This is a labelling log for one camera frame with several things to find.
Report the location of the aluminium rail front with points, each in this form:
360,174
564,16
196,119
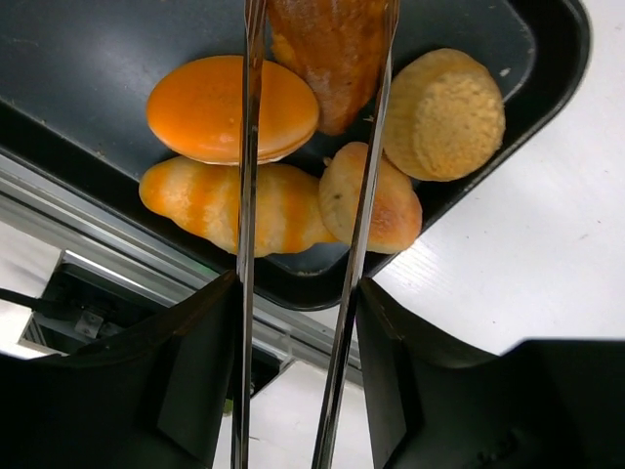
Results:
43,225

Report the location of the silver metal tongs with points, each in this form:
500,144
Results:
253,58

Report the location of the black baking tray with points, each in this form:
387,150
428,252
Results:
75,76

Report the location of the round yellow bun lower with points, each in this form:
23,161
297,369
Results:
396,218

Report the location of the striped long bread loaf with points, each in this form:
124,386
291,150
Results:
203,200

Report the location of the brown croissant roll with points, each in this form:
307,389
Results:
336,47

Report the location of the cream sandwich bun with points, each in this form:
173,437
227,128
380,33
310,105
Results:
196,111

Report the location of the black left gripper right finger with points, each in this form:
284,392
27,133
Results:
434,401

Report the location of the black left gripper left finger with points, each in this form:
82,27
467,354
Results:
151,396

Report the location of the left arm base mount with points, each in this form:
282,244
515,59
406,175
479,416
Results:
78,307

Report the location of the round yellow bun upper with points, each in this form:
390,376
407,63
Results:
445,117

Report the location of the round yellow bun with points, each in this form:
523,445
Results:
396,218
445,117

